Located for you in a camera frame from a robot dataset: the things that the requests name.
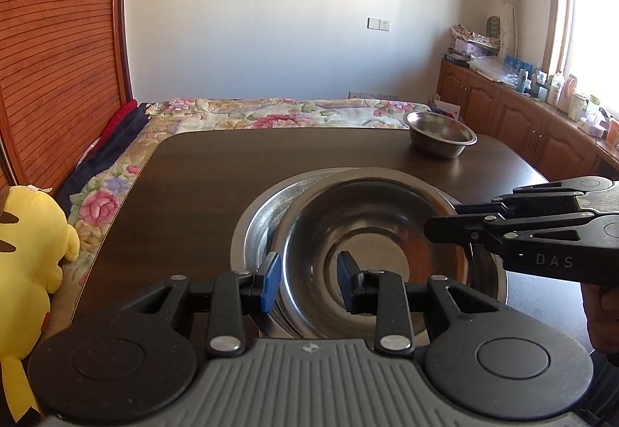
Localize dark navy cloth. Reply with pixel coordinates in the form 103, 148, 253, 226
55, 103, 152, 211

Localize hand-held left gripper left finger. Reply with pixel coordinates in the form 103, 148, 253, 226
118, 252, 282, 358

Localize wooden slatted headboard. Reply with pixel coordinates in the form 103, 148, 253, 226
0, 0, 135, 198

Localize clear plastic bags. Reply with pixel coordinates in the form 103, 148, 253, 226
469, 55, 518, 83

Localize row of toiletry bottles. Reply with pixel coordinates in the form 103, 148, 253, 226
503, 59, 619, 144

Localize person's right hand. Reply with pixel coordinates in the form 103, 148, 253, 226
581, 283, 619, 353

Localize large steel bowl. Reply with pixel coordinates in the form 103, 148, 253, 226
231, 168, 510, 336

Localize window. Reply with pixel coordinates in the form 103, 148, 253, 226
544, 0, 619, 106

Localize floral fabric bag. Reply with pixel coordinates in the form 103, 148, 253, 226
450, 24, 501, 56

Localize wooden cabinet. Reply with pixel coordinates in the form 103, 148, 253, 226
437, 58, 619, 183

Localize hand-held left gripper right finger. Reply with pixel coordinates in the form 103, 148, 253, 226
337, 251, 504, 355

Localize person's dark clothing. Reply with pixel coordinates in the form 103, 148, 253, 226
587, 350, 619, 427

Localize red cloth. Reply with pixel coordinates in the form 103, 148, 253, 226
98, 100, 139, 148

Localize small steel bowl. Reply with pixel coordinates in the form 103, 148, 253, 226
403, 111, 478, 160

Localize floral quilted blanket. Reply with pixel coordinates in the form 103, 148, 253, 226
43, 98, 432, 336

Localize yellow plush toy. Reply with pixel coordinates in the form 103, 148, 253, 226
0, 185, 81, 425

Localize white box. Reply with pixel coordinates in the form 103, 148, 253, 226
432, 100, 461, 119

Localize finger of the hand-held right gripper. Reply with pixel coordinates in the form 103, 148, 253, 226
455, 176, 612, 216
424, 210, 619, 286

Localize medium steel bowl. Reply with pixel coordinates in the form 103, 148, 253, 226
270, 167, 484, 341

